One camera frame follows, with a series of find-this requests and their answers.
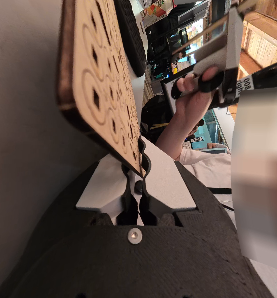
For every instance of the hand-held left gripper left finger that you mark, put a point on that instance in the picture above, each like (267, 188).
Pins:
(103, 186)

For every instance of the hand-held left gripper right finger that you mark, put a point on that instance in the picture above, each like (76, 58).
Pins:
(168, 186)

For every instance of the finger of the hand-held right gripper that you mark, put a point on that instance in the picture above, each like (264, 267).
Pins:
(213, 50)
(235, 39)

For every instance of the thin wooden stick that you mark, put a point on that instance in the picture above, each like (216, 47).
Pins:
(245, 7)

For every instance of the laser-cut wooden parts sheet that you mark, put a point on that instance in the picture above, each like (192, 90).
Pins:
(94, 69)

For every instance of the person's right hand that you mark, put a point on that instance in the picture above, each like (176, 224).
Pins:
(192, 104)

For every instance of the person's white shirt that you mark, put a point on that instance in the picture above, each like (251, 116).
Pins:
(210, 167)

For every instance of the orange juice carton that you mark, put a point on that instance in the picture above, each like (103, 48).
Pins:
(156, 12)

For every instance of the black backpack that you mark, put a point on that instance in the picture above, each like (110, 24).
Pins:
(154, 116)

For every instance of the black ribbed wrist pad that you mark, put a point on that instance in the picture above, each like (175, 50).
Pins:
(131, 35)

